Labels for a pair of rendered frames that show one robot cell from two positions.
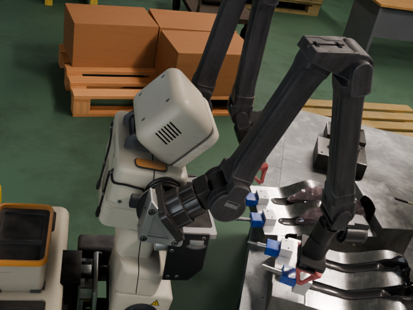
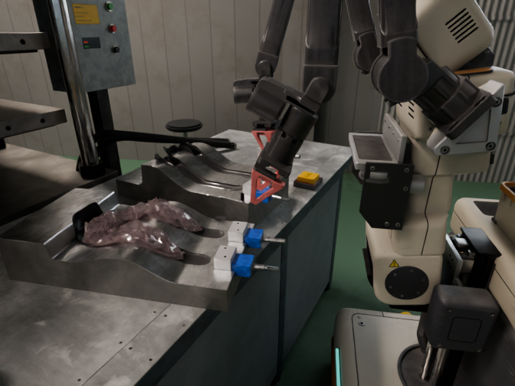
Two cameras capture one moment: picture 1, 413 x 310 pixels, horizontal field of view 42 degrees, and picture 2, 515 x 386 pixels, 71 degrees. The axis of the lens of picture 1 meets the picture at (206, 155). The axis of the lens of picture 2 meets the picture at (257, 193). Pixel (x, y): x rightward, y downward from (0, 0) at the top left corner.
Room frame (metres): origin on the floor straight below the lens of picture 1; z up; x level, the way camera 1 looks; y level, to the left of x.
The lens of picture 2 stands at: (2.07, 0.11, 1.31)
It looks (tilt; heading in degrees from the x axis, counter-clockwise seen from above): 25 degrees down; 205
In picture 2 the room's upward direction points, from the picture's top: straight up
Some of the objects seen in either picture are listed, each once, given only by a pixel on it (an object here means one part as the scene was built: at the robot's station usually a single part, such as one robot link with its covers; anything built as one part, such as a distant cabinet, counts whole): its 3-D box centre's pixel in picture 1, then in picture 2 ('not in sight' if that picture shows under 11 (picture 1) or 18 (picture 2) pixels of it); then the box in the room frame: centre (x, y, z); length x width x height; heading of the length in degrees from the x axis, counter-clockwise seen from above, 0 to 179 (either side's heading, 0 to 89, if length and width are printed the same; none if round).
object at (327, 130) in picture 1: (344, 137); not in sight; (2.17, -0.58, 0.83); 0.17 x 0.13 x 0.06; 86
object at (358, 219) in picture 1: (345, 219); (253, 82); (1.07, -0.36, 1.16); 0.11 x 0.09 x 0.12; 107
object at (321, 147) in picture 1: (339, 157); not in sight; (1.97, -0.54, 0.83); 0.20 x 0.15 x 0.07; 86
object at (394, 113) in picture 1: (369, 130); not in sight; (3.94, -1.23, 0.05); 1.18 x 0.81 x 0.11; 107
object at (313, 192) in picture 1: (330, 204); (139, 222); (1.52, -0.44, 0.90); 0.26 x 0.18 x 0.08; 103
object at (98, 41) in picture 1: (155, 59); not in sight; (3.99, 0.54, 0.25); 1.41 x 0.96 x 0.51; 117
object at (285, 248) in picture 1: (269, 246); (267, 194); (1.24, -0.24, 0.89); 0.13 x 0.05 x 0.05; 86
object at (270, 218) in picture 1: (253, 219); (257, 238); (1.41, -0.19, 0.85); 0.13 x 0.05 x 0.05; 103
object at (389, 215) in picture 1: (326, 213); (139, 240); (1.53, -0.44, 0.85); 0.50 x 0.26 x 0.11; 103
